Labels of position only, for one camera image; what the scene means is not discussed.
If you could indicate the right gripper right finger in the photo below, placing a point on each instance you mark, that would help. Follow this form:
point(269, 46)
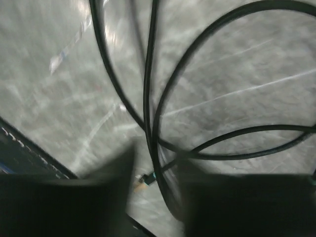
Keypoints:
point(246, 205)

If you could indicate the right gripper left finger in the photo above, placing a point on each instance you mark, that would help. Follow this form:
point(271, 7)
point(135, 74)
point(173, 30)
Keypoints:
point(92, 206)

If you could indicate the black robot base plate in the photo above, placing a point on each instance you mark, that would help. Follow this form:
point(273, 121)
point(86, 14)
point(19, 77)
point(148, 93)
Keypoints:
point(20, 155)

